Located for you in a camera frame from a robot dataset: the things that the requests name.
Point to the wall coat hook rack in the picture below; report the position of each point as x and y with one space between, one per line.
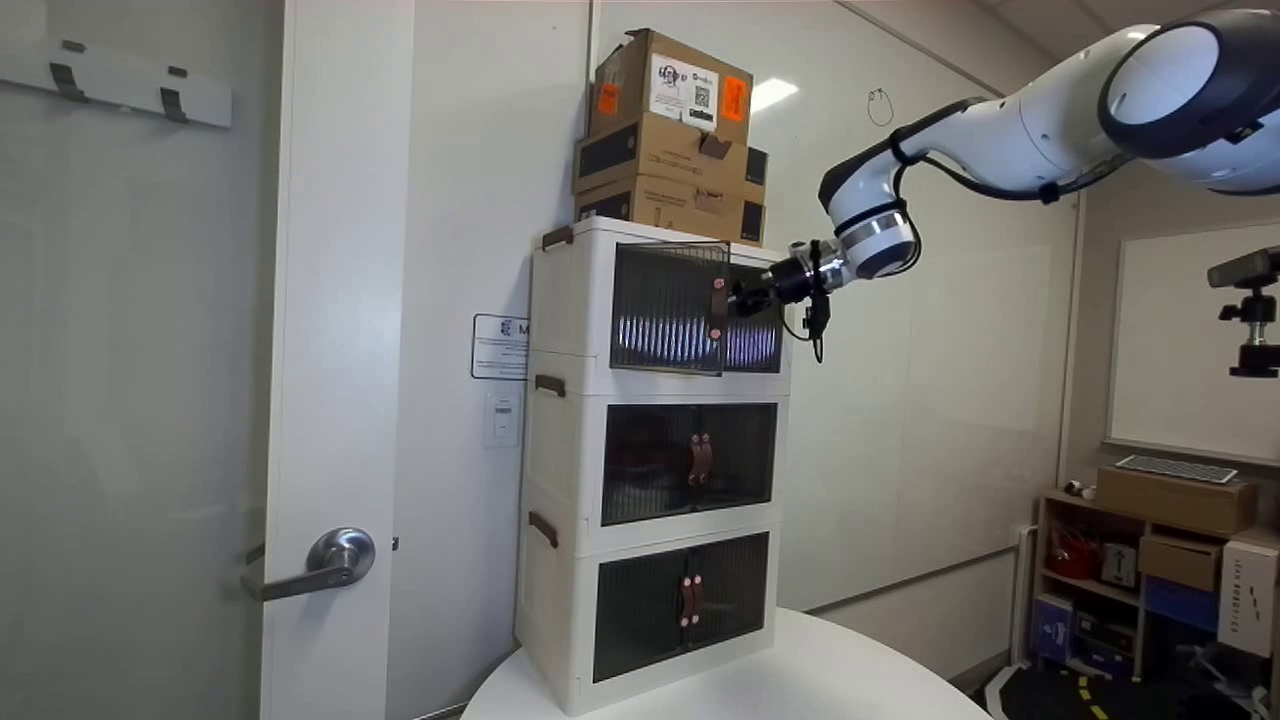
110 76

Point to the whiteboard on wall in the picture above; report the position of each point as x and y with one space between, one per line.
1175 353

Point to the computer keyboard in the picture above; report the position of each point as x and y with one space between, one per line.
1177 469

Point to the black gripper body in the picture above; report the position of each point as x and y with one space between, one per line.
808 272

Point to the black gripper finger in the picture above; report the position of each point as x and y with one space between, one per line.
751 300
751 280

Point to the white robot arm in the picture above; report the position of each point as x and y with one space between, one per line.
1189 96

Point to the wooden storage shelf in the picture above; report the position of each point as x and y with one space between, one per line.
1117 593

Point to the upper cardboard box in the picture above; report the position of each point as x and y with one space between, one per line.
654 74

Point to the black camera on mount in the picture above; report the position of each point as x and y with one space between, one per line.
1257 311

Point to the cardboard box on shelf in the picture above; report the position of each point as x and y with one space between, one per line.
1211 511

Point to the silver lever door handle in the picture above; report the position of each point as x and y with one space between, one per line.
340 557

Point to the white box on shelf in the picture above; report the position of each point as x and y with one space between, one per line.
1250 581

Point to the white three-tier storage cabinet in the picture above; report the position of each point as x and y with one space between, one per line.
649 511

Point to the wall paper sign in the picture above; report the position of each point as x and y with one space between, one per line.
496 344

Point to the lower cardboard box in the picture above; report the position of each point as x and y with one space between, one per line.
673 179

